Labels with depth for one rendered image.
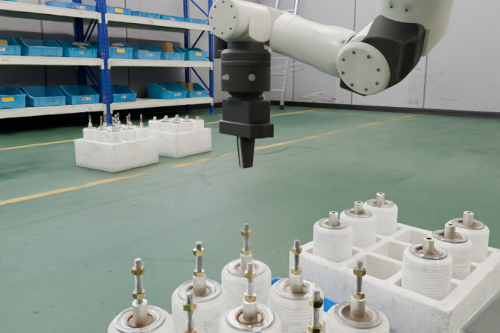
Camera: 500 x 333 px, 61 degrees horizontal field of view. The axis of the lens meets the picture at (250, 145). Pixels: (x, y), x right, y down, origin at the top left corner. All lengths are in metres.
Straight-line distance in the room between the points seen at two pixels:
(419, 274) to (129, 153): 2.22
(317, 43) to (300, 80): 7.33
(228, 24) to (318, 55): 0.16
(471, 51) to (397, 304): 6.03
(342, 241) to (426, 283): 0.21
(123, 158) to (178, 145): 0.51
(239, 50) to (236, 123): 0.13
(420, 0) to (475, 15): 6.34
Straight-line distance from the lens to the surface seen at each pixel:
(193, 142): 3.28
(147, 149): 2.97
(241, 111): 0.74
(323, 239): 1.06
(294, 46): 0.68
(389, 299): 0.98
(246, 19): 0.72
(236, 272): 0.83
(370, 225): 1.16
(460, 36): 6.89
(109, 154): 2.81
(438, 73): 6.94
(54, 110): 5.15
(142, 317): 0.70
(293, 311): 0.75
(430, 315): 0.95
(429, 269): 0.95
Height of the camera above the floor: 0.62
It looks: 10 degrees down
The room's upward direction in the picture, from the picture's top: straight up
